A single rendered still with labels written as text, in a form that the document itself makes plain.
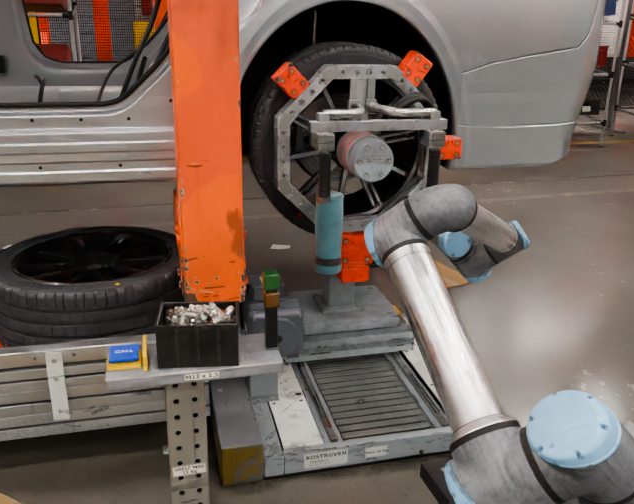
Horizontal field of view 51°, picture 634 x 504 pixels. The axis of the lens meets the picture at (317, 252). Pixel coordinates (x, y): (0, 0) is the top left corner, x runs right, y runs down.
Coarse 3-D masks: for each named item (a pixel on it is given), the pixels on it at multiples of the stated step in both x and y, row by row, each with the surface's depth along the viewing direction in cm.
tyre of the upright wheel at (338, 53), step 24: (312, 48) 220; (336, 48) 210; (360, 48) 212; (312, 72) 210; (264, 96) 215; (288, 96) 211; (432, 96) 224; (264, 120) 211; (264, 144) 214; (264, 168) 217; (264, 192) 224; (288, 216) 225
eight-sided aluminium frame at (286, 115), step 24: (336, 72) 203; (360, 72) 205; (384, 72) 208; (312, 96) 204; (288, 120) 205; (288, 144) 207; (288, 168) 210; (288, 192) 212; (408, 192) 224; (312, 216) 218; (360, 216) 226
